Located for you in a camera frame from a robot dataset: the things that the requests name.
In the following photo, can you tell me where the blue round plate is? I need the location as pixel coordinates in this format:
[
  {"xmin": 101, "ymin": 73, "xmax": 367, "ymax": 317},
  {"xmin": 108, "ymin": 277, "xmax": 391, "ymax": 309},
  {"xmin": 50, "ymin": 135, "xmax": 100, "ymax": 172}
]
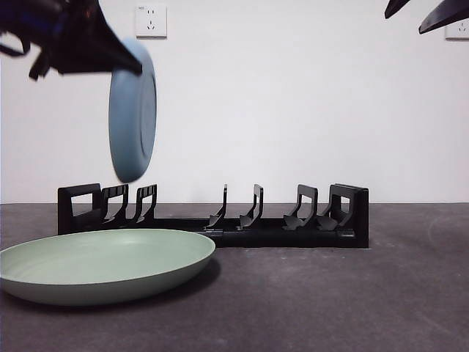
[{"xmin": 108, "ymin": 36, "xmax": 158, "ymax": 183}]

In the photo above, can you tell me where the green round plate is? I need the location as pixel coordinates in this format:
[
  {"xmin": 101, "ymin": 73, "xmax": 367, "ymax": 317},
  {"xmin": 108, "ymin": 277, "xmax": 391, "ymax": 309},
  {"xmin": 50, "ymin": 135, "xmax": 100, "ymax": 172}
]
[{"xmin": 0, "ymin": 229, "xmax": 217, "ymax": 307}]

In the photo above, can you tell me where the black plastic plate rack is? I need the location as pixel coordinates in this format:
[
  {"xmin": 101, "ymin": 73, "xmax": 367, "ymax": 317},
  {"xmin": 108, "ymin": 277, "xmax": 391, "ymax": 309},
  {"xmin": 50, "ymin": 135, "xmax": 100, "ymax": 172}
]
[{"xmin": 57, "ymin": 183, "xmax": 370, "ymax": 249}]

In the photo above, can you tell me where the white wall socket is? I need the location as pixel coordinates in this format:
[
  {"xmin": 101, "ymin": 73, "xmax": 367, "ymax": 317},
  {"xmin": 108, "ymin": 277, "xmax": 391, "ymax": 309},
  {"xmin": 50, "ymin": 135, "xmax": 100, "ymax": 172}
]
[
  {"xmin": 136, "ymin": 4, "xmax": 168, "ymax": 39},
  {"xmin": 444, "ymin": 14, "xmax": 469, "ymax": 40}
]

